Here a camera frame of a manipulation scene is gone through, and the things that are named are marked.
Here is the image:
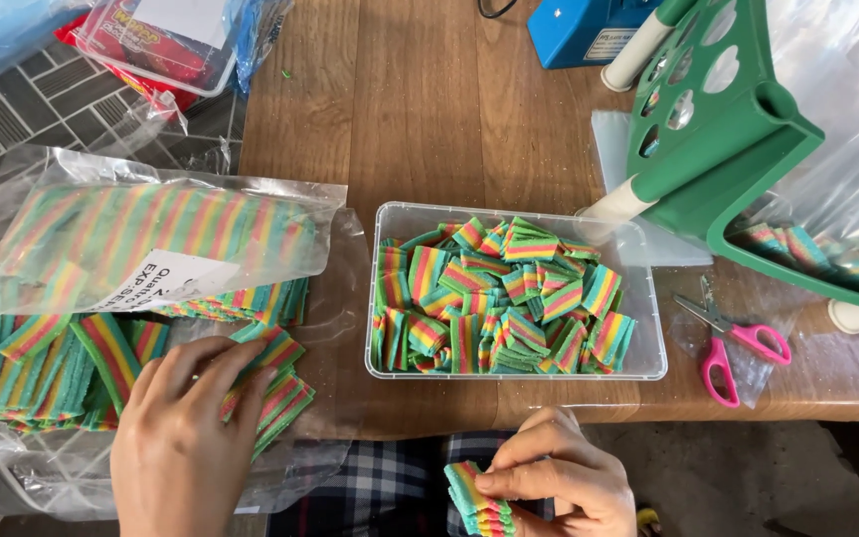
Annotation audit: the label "person's left hand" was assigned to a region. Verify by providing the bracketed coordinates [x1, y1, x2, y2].
[110, 335, 279, 537]

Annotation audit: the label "person's right hand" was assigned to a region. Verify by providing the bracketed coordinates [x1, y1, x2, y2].
[473, 406, 638, 537]

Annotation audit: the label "small stack of rainbow candy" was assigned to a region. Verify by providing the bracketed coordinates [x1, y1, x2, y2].
[443, 460, 517, 537]

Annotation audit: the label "pile of long rainbow strips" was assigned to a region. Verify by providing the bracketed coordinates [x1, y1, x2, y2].
[0, 182, 318, 462]

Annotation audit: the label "white paper label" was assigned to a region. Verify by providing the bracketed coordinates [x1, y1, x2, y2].
[91, 248, 242, 313]

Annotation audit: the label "heap of cut rainbow pieces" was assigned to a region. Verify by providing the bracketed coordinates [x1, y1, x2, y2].
[371, 215, 638, 376]

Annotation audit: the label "clear rectangular plastic container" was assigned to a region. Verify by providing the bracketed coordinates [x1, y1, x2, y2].
[364, 200, 669, 382]

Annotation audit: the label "small clear plastic pouch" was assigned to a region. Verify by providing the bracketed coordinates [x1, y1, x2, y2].
[662, 277, 822, 410]

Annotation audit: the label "large clear plastic bag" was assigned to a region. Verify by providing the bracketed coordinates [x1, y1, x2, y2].
[0, 145, 371, 522]

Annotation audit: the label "crumpled clear plastic wrap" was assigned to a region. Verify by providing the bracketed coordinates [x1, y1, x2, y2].
[48, 89, 235, 179]

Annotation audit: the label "red snack packet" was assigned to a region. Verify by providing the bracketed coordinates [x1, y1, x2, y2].
[54, 6, 208, 114]

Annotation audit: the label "green plastic stool white legs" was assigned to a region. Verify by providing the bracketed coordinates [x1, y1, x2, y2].
[577, 0, 859, 335]

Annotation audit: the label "clear lidded plastic box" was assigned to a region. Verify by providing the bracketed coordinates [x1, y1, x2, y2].
[72, 0, 246, 98]

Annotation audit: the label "blue sealing machine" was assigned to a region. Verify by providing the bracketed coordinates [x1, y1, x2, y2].
[525, 0, 663, 71]

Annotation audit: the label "clear bag with candy pieces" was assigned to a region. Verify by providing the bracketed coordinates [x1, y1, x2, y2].
[726, 0, 859, 286]

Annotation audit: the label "pink-handled scissors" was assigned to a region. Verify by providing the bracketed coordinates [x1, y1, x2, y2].
[672, 275, 793, 410]

